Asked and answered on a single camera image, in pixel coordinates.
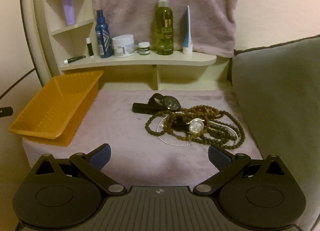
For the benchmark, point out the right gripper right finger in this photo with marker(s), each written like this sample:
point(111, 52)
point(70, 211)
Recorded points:
point(229, 166)

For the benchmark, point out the white cream jar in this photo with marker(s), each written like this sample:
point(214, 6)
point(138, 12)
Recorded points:
point(123, 46)

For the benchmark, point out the blue spray bottle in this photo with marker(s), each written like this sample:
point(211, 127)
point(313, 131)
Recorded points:
point(103, 35)

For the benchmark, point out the green olive spray bottle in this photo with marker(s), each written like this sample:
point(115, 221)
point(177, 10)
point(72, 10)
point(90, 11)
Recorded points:
point(164, 29)

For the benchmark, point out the small green label jar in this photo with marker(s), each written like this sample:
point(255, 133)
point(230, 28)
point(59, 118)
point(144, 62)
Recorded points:
point(144, 48)

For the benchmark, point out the grey cushion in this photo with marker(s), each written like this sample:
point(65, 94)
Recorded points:
point(277, 88)

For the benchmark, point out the lilac tube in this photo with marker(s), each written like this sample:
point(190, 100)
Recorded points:
point(69, 12)

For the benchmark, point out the black watch round face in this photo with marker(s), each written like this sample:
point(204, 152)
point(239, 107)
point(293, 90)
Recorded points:
point(157, 103)

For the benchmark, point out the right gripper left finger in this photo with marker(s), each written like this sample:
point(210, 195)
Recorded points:
point(91, 164)

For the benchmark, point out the dark pen with white tip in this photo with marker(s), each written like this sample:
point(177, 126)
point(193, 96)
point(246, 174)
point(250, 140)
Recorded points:
point(73, 59)

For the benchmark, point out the silver face black watch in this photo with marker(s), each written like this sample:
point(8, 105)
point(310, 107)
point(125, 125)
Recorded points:
point(192, 126)

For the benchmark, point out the white blue tube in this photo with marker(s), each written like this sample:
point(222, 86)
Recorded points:
point(188, 44)

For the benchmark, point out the black white lip balm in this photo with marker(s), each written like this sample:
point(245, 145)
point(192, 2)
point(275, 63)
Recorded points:
point(89, 47)

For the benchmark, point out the orange plastic tray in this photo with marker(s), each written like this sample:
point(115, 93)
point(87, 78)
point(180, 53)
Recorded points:
point(54, 114)

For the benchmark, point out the cream corner shelf unit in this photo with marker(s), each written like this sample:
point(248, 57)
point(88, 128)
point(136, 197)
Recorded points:
point(52, 42)

